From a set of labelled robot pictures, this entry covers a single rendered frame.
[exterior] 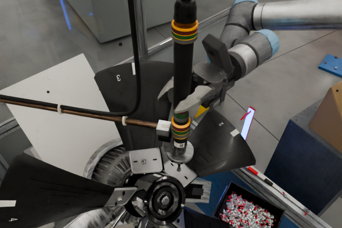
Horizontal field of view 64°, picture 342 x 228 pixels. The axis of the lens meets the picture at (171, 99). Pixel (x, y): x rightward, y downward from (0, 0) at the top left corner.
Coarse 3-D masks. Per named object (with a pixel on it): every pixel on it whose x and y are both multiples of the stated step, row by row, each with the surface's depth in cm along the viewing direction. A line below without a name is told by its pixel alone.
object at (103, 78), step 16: (128, 64) 72; (144, 64) 72; (160, 64) 72; (96, 80) 72; (112, 80) 72; (128, 80) 72; (144, 80) 71; (160, 80) 71; (112, 96) 72; (128, 96) 72; (144, 96) 71; (144, 112) 71; (160, 112) 70; (128, 128) 72; (144, 128) 71; (128, 144) 72; (144, 144) 71; (160, 144) 70
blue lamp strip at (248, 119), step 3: (249, 108) 93; (252, 111) 93; (249, 114) 95; (252, 114) 93; (246, 117) 97; (249, 117) 95; (246, 120) 97; (249, 120) 96; (246, 123) 98; (249, 123) 97; (243, 126) 100; (246, 126) 99; (243, 129) 101; (246, 129) 100; (243, 132) 102; (246, 132) 101; (243, 135) 103
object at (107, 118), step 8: (16, 104) 69; (24, 104) 68; (32, 104) 68; (64, 112) 67; (72, 112) 67; (80, 112) 66; (112, 120) 65; (120, 120) 65; (128, 120) 64; (136, 120) 64
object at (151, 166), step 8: (136, 152) 72; (144, 152) 71; (152, 152) 71; (136, 160) 72; (152, 160) 71; (160, 160) 70; (136, 168) 72; (144, 168) 71; (152, 168) 71; (160, 168) 70
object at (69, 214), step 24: (24, 168) 52; (48, 168) 54; (0, 192) 52; (24, 192) 54; (48, 192) 56; (72, 192) 58; (96, 192) 61; (0, 216) 55; (24, 216) 58; (48, 216) 61
